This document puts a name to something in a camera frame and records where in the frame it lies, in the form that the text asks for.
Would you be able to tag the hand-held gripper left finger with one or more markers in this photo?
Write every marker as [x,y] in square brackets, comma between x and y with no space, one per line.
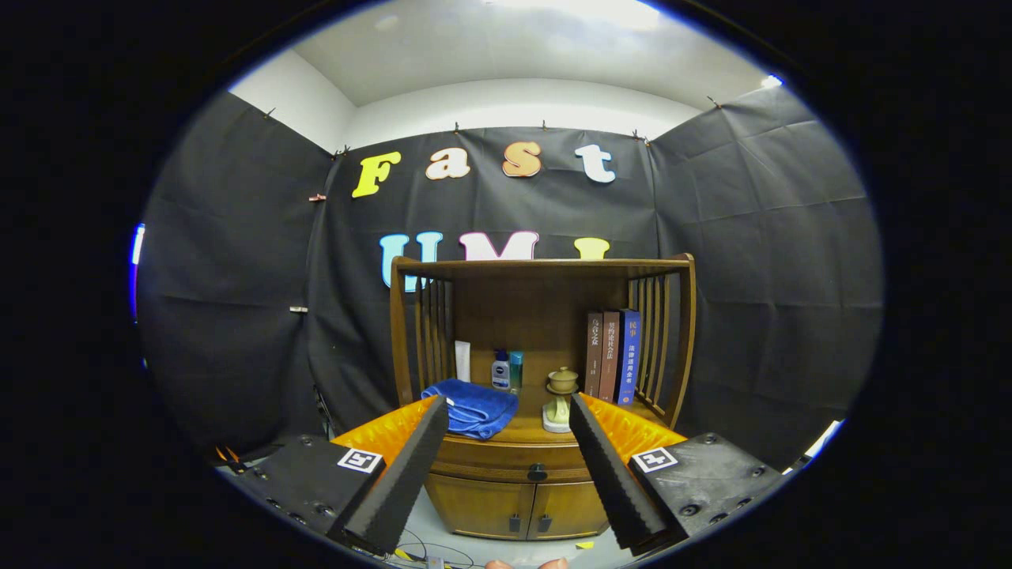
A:
[407,474]

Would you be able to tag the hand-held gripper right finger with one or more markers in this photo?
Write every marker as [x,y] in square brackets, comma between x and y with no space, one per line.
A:
[605,474]

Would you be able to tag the pale green figurine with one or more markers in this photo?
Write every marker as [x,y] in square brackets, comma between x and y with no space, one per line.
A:
[557,415]

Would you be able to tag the wooden drawer with black knob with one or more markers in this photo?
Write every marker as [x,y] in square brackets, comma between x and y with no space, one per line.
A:
[498,460]

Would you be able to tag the wooden cabinet door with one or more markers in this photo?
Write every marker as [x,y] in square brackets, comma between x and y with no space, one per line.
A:
[478,506]
[569,510]

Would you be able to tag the wooden countertop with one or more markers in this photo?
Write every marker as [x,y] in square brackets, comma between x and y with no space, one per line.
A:
[523,431]

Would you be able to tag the brown wooden cabinet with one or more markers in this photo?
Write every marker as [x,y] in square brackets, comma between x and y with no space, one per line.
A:
[522,308]

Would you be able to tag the folded blue towel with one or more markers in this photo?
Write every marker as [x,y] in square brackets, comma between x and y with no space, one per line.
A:
[474,407]

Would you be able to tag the beige lidded teacup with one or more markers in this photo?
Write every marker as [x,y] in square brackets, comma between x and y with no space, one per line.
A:
[563,381]

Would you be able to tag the reddish brown book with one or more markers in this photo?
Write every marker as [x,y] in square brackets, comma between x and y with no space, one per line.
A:
[609,356]

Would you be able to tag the dark brown book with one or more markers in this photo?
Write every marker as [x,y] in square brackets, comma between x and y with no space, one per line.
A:
[594,356]

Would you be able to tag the blue book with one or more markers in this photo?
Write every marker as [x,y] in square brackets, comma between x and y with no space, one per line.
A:
[628,356]

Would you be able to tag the white tube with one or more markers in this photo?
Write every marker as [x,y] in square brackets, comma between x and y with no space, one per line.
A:
[462,362]

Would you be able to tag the teal bottle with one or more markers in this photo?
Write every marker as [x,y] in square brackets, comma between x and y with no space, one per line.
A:
[516,371]

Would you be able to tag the clear bottle with blue label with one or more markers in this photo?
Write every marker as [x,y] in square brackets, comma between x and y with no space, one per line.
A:
[500,375]

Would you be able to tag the white panel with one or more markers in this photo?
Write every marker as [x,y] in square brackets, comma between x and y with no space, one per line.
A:
[822,441]

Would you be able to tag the black backdrop cloth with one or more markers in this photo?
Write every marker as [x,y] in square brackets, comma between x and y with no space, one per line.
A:
[237,276]

